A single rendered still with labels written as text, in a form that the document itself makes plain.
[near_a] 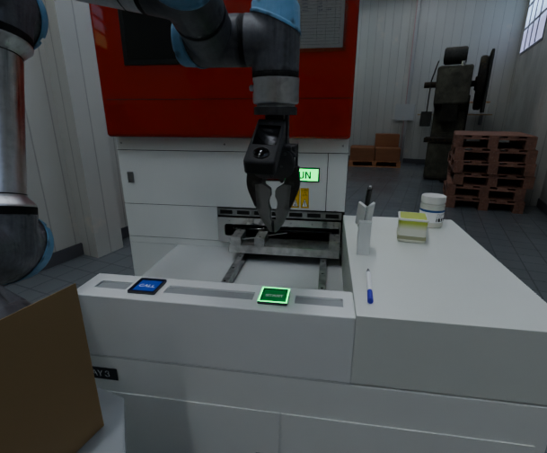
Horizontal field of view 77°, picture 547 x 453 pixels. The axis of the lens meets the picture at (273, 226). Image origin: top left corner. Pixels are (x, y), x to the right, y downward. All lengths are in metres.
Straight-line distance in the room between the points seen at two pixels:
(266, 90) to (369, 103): 9.86
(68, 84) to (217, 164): 2.35
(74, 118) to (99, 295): 2.76
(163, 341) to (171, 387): 0.11
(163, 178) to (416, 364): 1.00
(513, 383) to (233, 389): 0.50
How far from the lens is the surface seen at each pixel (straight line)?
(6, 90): 0.74
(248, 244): 1.16
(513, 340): 0.71
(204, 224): 1.29
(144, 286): 0.75
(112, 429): 0.68
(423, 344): 0.67
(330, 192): 1.18
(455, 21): 10.46
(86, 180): 3.47
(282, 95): 0.56
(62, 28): 3.49
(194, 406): 0.82
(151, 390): 0.84
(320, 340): 0.66
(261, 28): 0.58
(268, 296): 0.67
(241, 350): 0.69
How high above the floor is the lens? 1.30
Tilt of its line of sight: 18 degrees down
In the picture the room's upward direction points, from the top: straight up
